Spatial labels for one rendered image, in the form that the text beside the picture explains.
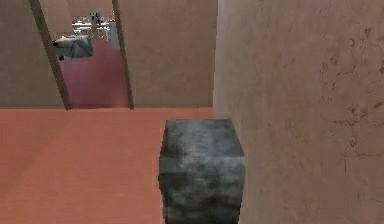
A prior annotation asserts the white chair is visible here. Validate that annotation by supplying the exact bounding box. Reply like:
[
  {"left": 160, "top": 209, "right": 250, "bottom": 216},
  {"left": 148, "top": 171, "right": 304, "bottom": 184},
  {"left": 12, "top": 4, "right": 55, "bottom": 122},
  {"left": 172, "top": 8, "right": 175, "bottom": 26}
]
[{"left": 96, "top": 27, "right": 112, "bottom": 42}]

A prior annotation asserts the dark grey stone block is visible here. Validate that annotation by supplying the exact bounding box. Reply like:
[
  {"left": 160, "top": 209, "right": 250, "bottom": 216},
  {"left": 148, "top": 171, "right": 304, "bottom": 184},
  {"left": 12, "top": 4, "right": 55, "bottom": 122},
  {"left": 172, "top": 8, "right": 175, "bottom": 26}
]
[{"left": 157, "top": 118, "right": 247, "bottom": 224}]

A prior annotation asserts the grey sofa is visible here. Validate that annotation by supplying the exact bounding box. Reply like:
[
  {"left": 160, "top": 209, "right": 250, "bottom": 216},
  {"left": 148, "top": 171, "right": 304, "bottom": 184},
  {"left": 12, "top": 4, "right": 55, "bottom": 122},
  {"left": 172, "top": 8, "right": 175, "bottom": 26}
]
[{"left": 51, "top": 34, "right": 95, "bottom": 62}]

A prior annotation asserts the white dining table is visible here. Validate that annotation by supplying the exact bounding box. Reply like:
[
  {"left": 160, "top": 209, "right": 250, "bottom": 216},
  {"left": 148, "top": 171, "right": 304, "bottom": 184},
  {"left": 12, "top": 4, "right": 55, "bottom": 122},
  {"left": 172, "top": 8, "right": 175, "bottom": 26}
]
[{"left": 71, "top": 19, "right": 111, "bottom": 36}]

